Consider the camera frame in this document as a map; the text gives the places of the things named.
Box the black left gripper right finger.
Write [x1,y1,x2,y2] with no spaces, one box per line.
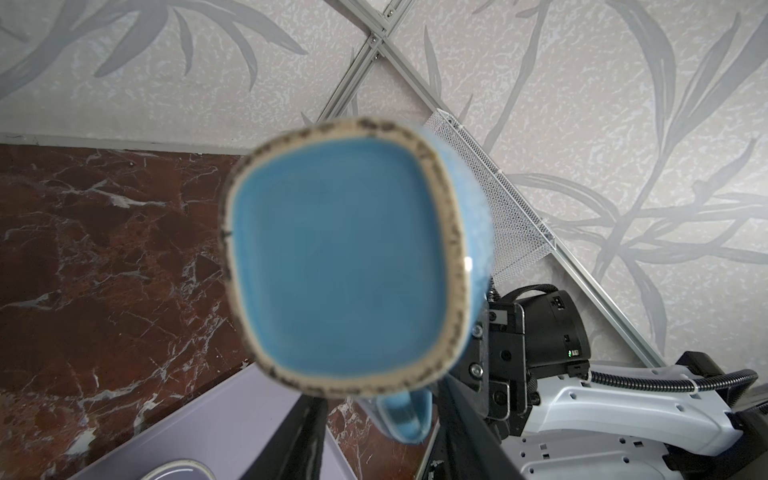
[433,376,523,479]

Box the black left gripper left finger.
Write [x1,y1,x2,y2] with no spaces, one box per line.
[241,395,328,480]

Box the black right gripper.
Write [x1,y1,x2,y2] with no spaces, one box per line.
[450,302,534,438]

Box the lavender mug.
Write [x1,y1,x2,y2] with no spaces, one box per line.
[141,459,215,480]

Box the blue polka dot mug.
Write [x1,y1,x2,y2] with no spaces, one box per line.
[218,117,493,444]

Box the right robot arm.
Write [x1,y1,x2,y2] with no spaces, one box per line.
[453,284,767,479]

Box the lavender plastic tray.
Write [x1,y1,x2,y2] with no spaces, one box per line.
[75,366,354,479]

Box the white wire basket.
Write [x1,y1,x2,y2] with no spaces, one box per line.
[425,109,555,290]

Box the aluminium frame post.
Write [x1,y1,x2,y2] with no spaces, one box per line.
[319,1,667,368]

